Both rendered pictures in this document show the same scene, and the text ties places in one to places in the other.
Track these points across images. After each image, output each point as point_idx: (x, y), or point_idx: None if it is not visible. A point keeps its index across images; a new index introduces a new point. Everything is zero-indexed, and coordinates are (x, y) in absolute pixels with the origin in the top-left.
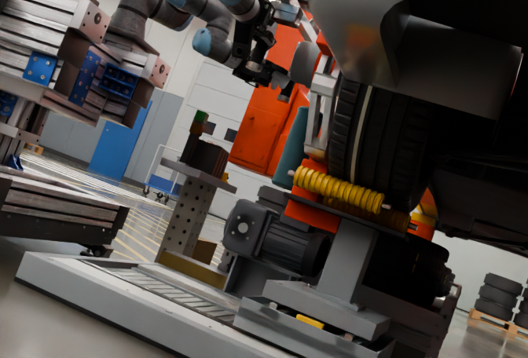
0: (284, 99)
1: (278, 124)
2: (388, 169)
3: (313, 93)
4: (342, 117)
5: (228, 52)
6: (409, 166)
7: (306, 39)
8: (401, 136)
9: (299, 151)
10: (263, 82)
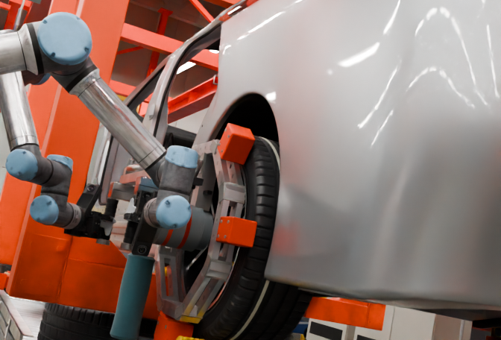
0: (106, 244)
1: (65, 248)
2: (271, 333)
3: (208, 277)
4: (242, 300)
5: (71, 217)
6: (291, 330)
7: (130, 183)
8: (289, 309)
9: (141, 302)
10: (94, 235)
